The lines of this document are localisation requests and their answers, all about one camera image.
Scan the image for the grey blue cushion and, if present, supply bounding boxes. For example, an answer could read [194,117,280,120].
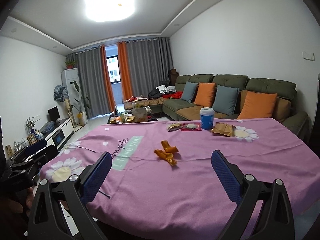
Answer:
[213,85,239,115]
[181,81,197,103]

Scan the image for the pink floral tablecloth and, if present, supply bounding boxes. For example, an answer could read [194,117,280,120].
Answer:
[40,118,319,239]

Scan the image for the orange cushion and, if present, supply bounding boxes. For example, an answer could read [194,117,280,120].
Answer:
[237,90,278,119]
[194,83,216,107]

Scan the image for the covered standing fan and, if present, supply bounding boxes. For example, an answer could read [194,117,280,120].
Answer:
[53,85,69,102]

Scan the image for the brown seat cushion cover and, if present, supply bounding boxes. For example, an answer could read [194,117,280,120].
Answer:
[176,105,230,121]

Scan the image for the brown snack bag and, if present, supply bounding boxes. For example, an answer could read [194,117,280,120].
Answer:
[210,122,235,137]

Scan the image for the clear packaged biscuits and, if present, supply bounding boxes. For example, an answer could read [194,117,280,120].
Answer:
[167,122,183,132]

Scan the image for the cluttered coffee table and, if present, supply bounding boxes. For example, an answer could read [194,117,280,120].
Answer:
[107,102,157,124]

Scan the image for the blue white lidded cup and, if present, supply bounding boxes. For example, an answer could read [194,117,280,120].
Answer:
[200,107,214,130]

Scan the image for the small black monitor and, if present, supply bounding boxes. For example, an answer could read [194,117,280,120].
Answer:
[48,106,60,123]

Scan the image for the white wall switch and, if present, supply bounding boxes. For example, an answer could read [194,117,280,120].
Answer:
[302,51,315,61]

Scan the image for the grey blue cushion far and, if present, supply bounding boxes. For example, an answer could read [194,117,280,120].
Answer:
[181,81,197,103]

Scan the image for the round ceiling light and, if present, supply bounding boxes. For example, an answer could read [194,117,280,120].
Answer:
[83,0,136,23]

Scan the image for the grey blue cushion near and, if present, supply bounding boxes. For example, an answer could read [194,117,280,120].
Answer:
[213,85,239,115]

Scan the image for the grey orange curtain left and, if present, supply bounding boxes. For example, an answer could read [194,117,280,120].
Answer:
[66,45,116,119]

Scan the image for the tall potted plant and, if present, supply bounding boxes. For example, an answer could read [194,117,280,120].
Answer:
[71,80,91,127]

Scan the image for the red packaged cake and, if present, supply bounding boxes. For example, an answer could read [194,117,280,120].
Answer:
[181,122,201,131]

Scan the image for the orange cushion far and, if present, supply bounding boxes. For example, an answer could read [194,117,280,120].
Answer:
[194,83,216,107]

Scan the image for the white standing air conditioner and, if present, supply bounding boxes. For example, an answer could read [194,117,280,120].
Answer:
[61,68,81,125]

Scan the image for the pile of clothes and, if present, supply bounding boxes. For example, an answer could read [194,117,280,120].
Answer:
[124,85,183,107]

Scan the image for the green sectional sofa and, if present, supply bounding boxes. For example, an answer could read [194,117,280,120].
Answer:
[162,74,309,141]

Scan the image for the orange cushion near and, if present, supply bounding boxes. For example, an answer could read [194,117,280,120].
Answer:
[237,90,278,119]

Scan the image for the grey orange curtain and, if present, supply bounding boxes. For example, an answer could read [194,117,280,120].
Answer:
[117,37,174,100]
[66,45,116,119]

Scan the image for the white black tv cabinet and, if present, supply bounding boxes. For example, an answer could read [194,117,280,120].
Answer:
[7,117,74,156]

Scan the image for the grey orange curtain right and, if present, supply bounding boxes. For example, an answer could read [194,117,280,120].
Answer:
[117,37,174,100]

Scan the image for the person's left hand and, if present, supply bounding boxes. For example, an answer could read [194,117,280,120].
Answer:
[0,187,36,214]

